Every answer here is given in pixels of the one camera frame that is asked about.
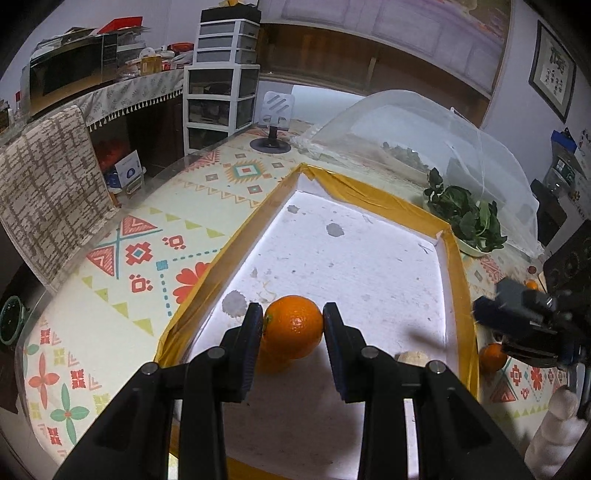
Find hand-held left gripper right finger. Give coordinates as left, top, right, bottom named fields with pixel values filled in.
left=322, top=303, right=532, bottom=480

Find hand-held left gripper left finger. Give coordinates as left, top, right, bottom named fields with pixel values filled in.
left=53, top=303, right=265, bottom=480

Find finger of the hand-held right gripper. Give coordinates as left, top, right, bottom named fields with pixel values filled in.
left=473, top=295, right=559, bottom=335
left=495, top=278, right=555, bottom=309

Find large orange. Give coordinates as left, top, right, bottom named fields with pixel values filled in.
left=262, top=294, right=325, bottom=361

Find white foam tray yellow tape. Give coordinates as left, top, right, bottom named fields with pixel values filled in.
left=154, top=162, right=481, bottom=480

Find person's right hand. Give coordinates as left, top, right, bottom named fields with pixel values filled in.
left=524, top=385, right=589, bottom=476

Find white plate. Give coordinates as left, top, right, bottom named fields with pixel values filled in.
left=451, top=234, right=493, bottom=258

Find black chair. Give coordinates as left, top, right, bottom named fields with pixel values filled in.
left=530, top=178, right=568, bottom=247

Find leafy greens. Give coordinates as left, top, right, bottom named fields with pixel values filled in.
left=424, top=168, right=508, bottom=252

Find blue object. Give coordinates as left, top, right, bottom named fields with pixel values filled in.
left=550, top=129, right=578, bottom=153

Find white mesh food cover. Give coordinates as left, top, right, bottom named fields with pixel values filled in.
left=295, top=90, right=548, bottom=257

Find blue and white box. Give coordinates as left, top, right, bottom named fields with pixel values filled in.
left=105, top=150, right=144, bottom=195

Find phone stand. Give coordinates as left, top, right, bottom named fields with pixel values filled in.
left=249, top=91, right=296, bottom=155

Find large white plastic drawer unit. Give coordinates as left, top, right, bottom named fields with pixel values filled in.
left=184, top=64, right=260, bottom=155

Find green round clock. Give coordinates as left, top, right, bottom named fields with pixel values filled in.
left=0, top=295, right=26, bottom=347

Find woven chair cushion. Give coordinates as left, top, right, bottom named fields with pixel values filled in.
left=0, top=105, right=122, bottom=294

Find tasselled sideboard cloth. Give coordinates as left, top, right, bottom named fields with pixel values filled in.
left=76, top=69, right=188, bottom=132

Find small white plastic drawer unit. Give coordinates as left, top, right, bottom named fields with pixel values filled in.
left=195, top=19, right=262, bottom=65

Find black appliance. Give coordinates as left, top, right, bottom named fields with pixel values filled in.
left=28, top=34, right=118, bottom=116

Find black bag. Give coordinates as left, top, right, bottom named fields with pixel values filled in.
left=200, top=4, right=262, bottom=24

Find red box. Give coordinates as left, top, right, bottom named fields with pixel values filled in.
left=97, top=16, right=144, bottom=35

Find framed wall picture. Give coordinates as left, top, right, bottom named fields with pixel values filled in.
left=527, top=19, right=578, bottom=124

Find wooden wall panel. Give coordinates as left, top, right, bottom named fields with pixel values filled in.
left=256, top=21, right=492, bottom=127

